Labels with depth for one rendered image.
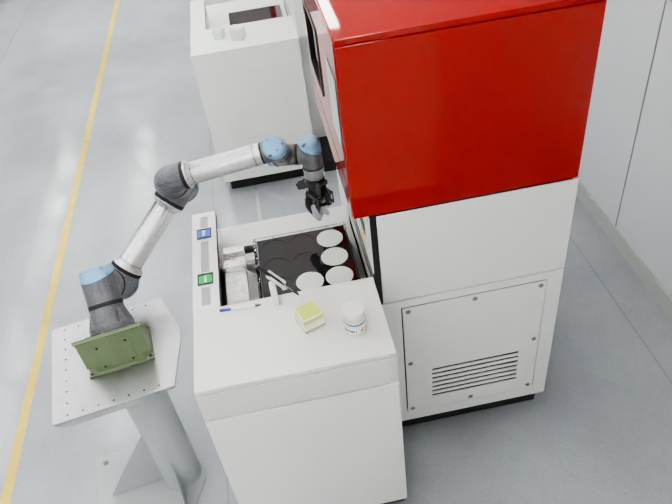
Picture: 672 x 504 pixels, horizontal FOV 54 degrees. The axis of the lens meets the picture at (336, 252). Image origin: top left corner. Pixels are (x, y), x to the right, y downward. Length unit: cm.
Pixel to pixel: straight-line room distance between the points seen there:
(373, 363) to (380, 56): 90
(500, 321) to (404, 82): 111
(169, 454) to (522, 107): 185
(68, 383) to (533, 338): 174
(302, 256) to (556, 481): 137
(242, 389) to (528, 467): 138
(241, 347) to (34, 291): 230
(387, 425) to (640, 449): 120
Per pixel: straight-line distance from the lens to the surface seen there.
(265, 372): 205
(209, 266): 245
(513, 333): 271
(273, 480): 250
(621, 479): 302
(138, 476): 306
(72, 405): 240
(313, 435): 230
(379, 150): 198
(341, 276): 239
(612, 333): 348
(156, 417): 264
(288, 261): 248
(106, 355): 236
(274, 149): 219
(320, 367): 203
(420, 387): 280
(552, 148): 218
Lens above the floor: 254
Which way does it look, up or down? 41 degrees down
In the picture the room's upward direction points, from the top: 8 degrees counter-clockwise
